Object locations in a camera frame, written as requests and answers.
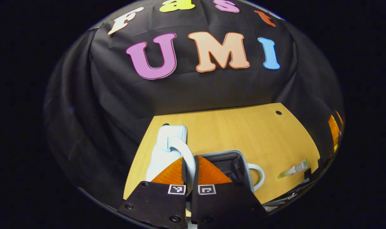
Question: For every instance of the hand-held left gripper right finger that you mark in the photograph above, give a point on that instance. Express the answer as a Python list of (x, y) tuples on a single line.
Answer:
[(224, 203)]

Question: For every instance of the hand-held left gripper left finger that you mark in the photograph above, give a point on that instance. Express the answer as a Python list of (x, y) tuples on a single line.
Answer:
[(154, 203)]

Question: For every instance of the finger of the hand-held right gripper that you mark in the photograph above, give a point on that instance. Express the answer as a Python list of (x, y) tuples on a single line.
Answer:
[(334, 130)]

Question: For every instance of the green label skin care tube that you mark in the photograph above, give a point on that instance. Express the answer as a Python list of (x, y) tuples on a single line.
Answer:
[(294, 169)]

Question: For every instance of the small black block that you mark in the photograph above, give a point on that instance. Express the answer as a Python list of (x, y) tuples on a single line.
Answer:
[(308, 175)]

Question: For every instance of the black backdrop cloth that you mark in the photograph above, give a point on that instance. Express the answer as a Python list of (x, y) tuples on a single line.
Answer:
[(116, 95)]

